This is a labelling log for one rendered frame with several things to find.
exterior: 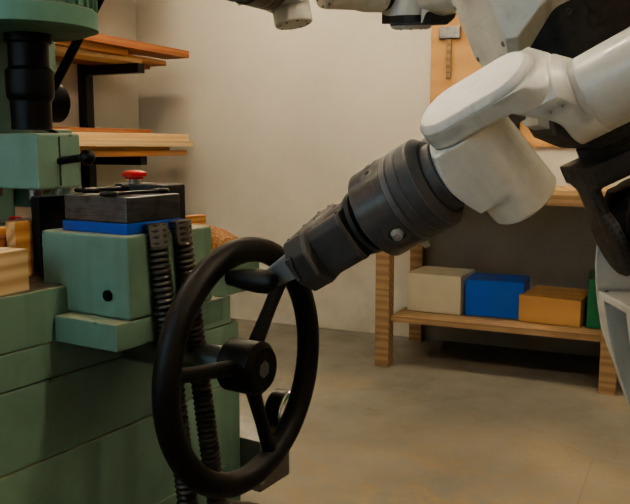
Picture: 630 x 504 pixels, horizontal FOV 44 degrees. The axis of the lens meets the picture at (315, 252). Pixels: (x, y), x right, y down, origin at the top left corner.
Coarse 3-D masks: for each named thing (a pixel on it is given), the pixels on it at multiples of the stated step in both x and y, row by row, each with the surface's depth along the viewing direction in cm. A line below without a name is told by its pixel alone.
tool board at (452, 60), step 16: (432, 32) 408; (448, 32) 402; (464, 32) 401; (432, 48) 409; (448, 48) 404; (464, 48) 402; (432, 64) 410; (448, 64) 405; (464, 64) 403; (432, 80) 411; (448, 80) 408; (432, 96) 412; (544, 144) 391
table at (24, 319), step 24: (48, 288) 85; (216, 288) 110; (0, 312) 80; (24, 312) 83; (48, 312) 85; (72, 312) 87; (216, 312) 95; (0, 336) 80; (24, 336) 83; (48, 336) 86; (72, 336) 85; (96, 336) 83; (120, 336) 82; (144, 336) 85
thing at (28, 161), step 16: (0, 144) 100; (16, 144) 98; (32, 144) 97; (48, 144) 98; (64, 144) 100; (0, 160) 100; (16, 160) 99; (32, 160) 97; (48, 160) 98; (0, 176) 101; (16, 176) 99; (32, 176) 97; (48, 176) 98; (64, 176) 100; (80, 176) 103; (32, 192) 102
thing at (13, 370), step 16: (224, 304) 112; (224, 320) 112; (16, 352) 82; (32, 352) 84; (48, 352) 86; (64, 352) 88; (80, 352) 90; (96, 352) 92; (112, 352) 94; (0, 368) 81; (16, 368) 82; (32, 368) 84; (48, 368) 86; (64, 368) 88; (80, 368) 90; (0, 384) 81; (16, 384) 82
